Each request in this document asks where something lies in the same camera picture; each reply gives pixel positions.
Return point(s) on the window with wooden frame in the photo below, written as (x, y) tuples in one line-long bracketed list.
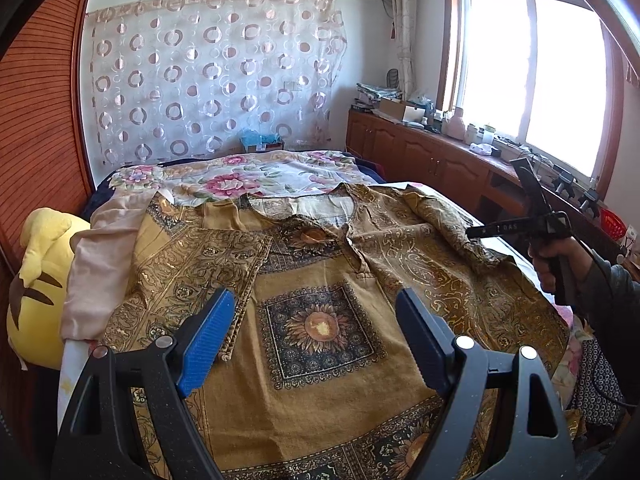
[(530, 65)]

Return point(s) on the brown slatted wardrobe door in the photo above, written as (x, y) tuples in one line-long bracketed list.
[(40, 125)]

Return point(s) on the white plastic jug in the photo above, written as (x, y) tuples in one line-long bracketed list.
[(455, 124)]

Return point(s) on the fruit print bed sheet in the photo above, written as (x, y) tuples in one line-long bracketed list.
[(525, 265)]

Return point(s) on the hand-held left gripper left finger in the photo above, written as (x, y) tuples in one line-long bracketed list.
[(207, 340)]

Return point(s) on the glass jar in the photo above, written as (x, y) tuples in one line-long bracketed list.
[(472, 135)]

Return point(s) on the beige folded garment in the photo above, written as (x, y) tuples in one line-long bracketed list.
[(100, 260)]

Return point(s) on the cream window curtain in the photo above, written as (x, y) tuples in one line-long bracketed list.
[(402, 30)]

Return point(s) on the person's right hand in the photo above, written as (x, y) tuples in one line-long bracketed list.
[(577, 260)]

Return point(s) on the sheer circle pattern curtain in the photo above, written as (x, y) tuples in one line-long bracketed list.
[(210, 75)]

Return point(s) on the white crumpled cloth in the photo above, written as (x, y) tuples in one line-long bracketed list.
[(481, 149)]

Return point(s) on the red plastic basket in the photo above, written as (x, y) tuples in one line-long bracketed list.
[(612, 225)]

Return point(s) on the cardboard box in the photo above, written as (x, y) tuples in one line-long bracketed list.
[(397, 109)]

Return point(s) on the golden patterned shirt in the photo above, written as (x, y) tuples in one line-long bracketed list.
[(320, 270)]

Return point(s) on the floral blanket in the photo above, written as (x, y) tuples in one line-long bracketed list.
[(250, 170)]

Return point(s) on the yellow plush toy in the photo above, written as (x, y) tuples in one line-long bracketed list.
[(37, 280)]

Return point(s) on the person's right forearm grey sleeve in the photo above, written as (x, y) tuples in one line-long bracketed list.
[(612, 320)]

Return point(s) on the wooden cabinet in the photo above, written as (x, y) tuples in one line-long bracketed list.
[(430, 160)]

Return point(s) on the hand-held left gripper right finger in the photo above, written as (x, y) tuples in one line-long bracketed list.
[(417, 332)]

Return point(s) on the dark dotted cloth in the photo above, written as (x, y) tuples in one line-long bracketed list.
[(597, 385)]

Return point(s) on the blue tissue box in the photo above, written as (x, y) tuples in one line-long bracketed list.
[(260, 140)]

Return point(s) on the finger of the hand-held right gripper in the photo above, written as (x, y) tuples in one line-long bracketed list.
[(531, 185), (500, 228)]

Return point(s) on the stack of folded cloths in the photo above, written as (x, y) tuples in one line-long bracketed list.
[(377, 92)]

